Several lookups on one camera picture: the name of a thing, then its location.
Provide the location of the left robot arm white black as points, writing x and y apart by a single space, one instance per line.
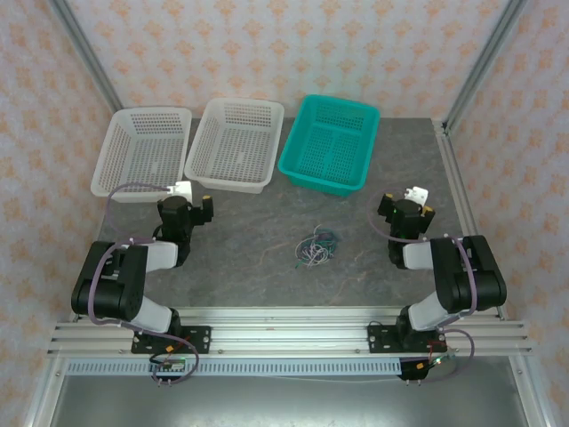
111 284

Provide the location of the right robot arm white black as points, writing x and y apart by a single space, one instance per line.
458 276

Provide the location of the white plastic basket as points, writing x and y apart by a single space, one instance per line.
133 147
235 142

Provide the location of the teal plastic basket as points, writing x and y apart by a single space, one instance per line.
329 147

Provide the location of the grey metal lower panel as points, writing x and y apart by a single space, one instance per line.
284 402

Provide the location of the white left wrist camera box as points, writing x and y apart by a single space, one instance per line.
183 189

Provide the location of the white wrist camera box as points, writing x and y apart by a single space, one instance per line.
418 193
183 189

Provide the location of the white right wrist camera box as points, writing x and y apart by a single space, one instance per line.
418 193

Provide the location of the aluminium table side rail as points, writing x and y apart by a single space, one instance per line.
451 164

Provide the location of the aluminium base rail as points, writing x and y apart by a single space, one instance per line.
289 333

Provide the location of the aluminium frame post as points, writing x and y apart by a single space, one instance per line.
484 58
84 49

